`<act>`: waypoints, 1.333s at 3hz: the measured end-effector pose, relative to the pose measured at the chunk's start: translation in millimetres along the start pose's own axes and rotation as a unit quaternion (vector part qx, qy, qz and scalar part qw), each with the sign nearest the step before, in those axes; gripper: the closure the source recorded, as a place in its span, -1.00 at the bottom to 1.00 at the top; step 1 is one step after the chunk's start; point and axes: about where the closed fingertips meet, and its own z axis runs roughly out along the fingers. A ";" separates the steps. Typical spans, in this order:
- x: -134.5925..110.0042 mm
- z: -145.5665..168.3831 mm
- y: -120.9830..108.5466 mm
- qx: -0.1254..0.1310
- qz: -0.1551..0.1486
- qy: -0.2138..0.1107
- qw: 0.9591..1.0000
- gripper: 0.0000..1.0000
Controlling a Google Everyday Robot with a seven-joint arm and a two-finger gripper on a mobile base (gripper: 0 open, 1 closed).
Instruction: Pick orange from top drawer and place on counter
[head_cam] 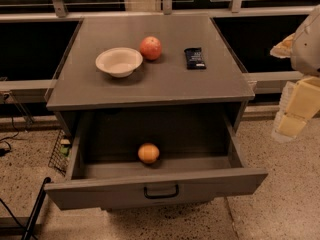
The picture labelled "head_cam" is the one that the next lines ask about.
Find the metal window railing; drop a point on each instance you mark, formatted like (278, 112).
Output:
(160, 7)

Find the white bowl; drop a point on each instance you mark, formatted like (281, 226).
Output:
(119, 62)

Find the dark blue snack bar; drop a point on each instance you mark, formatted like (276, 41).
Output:
(194, 59)

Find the black metal stand leg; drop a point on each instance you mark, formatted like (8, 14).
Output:
(28, 231)

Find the orange fruit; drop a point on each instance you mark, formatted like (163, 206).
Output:
(148, 153)

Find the black wire basket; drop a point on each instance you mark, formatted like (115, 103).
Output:
(59, 158)

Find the black drawer handle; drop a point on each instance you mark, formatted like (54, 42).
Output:
(161, 193)

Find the open grey top drawer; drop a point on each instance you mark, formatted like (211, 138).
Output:
(198, 152)

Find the red apple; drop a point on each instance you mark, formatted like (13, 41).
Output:
(150, 48)

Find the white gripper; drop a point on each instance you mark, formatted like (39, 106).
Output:
(307, 49)

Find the grey cabinet with counter top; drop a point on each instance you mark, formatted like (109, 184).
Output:
(82, 86)

